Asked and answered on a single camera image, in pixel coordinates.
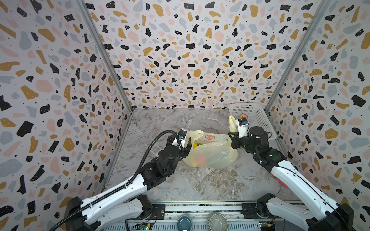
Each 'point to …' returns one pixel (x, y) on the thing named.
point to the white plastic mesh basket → (257, 116)
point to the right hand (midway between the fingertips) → (227, 131)
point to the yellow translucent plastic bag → (211, 151)
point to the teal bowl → (184, 223)
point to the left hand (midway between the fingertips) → (183, 134)
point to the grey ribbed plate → (217, 221)
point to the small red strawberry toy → (244, 116)
